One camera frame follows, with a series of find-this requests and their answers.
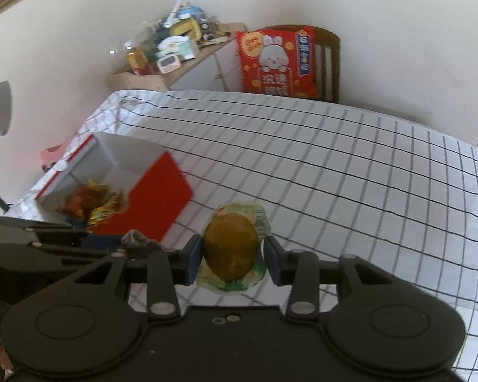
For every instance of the red rabbit cushion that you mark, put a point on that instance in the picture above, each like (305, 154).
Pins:
(278, 62)

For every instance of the white sideboard cabinet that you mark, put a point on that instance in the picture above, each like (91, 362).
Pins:
(216, 68)

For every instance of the wooden chair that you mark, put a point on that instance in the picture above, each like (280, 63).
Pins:
(327, 65)

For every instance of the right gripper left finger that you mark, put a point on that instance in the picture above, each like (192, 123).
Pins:
(166, 270)

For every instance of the red and white cardboard box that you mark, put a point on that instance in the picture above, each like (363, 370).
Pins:
(155, 188)

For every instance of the white digital timer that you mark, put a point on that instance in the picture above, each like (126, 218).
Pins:
(169, 63)

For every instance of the red and gold chip bag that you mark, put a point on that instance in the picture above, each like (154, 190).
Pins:
(115, 203)

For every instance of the white grid tablecloth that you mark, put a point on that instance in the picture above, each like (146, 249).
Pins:
(389, 207)

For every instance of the dark red foil snack packet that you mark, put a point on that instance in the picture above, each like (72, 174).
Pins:
(78, 206)

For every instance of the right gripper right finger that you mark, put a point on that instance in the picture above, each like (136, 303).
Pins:
(300, 271)

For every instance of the packaged braised egg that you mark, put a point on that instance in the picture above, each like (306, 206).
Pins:
(232, 248)

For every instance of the orange drink bottle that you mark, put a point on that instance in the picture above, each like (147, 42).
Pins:
(137, 59)

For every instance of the yellow clock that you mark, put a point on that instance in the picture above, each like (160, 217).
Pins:
(188, 27)

